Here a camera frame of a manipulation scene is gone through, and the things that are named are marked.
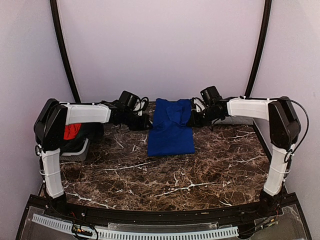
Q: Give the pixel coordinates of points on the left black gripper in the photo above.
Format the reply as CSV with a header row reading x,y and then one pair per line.
x,y
143,126

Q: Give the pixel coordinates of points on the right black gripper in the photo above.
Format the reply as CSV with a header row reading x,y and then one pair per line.
x,y
194,121

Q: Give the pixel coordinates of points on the grey button shirt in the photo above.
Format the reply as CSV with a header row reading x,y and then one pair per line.
x,y
236,120

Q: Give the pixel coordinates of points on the blue printed t-shirt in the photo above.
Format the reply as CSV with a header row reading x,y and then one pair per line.
x,y
170,134

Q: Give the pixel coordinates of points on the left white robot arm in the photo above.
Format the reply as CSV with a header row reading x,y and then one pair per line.
x,y
60,123

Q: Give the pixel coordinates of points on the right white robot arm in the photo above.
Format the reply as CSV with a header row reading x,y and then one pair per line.
x,y
284,126

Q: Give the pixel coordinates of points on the grey laundry basket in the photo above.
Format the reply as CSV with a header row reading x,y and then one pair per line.
x,y
77,156

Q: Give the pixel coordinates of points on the black garment in basket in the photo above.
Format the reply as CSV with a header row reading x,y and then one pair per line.
x,y
87,135

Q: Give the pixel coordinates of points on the orange red garment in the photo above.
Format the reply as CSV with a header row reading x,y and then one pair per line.
x,y
71,131

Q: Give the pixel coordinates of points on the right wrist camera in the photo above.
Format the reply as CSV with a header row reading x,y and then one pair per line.
x,y
197,104

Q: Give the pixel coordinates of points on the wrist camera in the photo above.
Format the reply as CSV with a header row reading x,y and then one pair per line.
x,y
197,104
141,105

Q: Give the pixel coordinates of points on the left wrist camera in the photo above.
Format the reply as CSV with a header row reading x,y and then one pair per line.
x,y
141,105

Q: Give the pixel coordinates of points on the white slotted cable duct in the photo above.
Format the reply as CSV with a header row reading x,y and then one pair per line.
x,y
119,231

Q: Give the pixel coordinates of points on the black curved front rail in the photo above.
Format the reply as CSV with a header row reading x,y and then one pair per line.
x,y
234,215

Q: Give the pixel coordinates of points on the right black frame post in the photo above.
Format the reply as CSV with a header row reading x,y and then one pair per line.
x,y
259,48

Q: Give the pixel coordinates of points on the black frame post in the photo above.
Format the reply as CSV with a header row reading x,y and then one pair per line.
x,y
63,50
259,48

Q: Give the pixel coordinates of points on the left black frame post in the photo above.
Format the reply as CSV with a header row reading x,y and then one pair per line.
x,y
63,50

